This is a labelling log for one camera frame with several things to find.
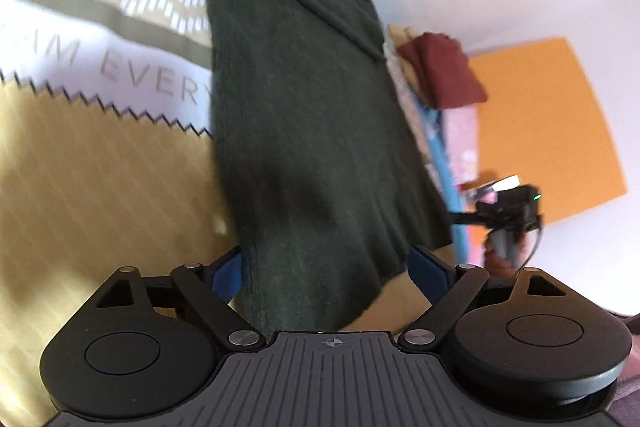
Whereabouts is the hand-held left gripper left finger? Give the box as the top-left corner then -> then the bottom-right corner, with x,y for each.
94,246 -> 265,350

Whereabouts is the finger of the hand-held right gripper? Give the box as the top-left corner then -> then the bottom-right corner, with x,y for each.
446,210 -> 480,227

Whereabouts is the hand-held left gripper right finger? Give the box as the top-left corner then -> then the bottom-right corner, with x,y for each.
399,245 -> 569,351

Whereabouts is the dark green sweater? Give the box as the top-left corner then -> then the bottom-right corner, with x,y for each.
192,0 -> 455,337

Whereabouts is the person's right hand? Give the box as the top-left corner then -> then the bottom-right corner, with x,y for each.
481,229 -> 533,279

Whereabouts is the pink folded cloth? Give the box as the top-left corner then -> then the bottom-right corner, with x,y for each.
440,106 -> 482,190

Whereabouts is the maroon folded garment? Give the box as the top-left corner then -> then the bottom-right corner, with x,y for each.
396,32 -> 489,110

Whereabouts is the patterned beige bed blanket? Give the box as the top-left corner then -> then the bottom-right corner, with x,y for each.
0,0 -> 453,414

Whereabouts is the orange wall panel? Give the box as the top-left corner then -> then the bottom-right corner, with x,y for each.
467,36 -> 629,269

